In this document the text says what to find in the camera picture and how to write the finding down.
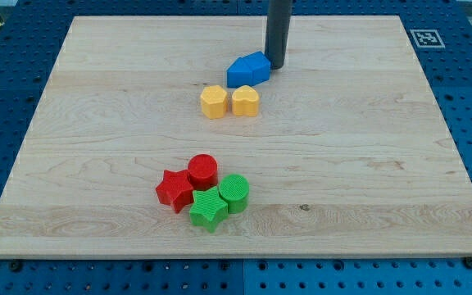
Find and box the blue cube block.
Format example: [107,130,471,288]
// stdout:
[243,51,270,86]

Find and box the yellow heart block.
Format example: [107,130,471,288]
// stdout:
[231,85,260,116]

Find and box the red cylinder block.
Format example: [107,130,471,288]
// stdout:
[188,154,218,190]

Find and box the green cylinder block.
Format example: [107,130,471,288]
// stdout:
[218,174,250,214]

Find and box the yellow hexagon block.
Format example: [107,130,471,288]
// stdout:
[200,85,229,119]

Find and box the green star block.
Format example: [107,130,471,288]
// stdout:
[189,186,229,233]

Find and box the red star block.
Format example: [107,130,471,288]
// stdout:
[156,170,193,214]

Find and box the blue pentagon block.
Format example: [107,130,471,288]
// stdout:
[226,57,252,88]

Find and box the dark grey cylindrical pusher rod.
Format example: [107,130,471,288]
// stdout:
[264,0,293,70]

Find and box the white fiducial marker tag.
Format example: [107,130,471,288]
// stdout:
[411,29,445,48]

